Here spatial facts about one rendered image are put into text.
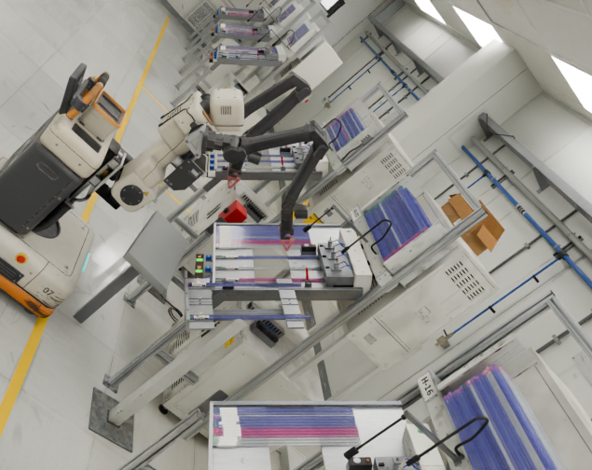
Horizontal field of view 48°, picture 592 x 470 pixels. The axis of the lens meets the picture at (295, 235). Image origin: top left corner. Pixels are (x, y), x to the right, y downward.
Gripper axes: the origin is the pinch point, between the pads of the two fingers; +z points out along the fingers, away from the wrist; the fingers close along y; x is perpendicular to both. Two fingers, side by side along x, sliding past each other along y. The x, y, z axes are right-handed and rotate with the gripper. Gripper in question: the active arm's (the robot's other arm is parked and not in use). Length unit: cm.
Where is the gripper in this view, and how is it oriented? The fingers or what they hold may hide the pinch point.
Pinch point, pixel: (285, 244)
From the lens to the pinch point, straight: 321.6
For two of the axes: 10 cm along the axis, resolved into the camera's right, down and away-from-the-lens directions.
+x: -10.0, 0.1, -0.9
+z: -0.3, 8.8, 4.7
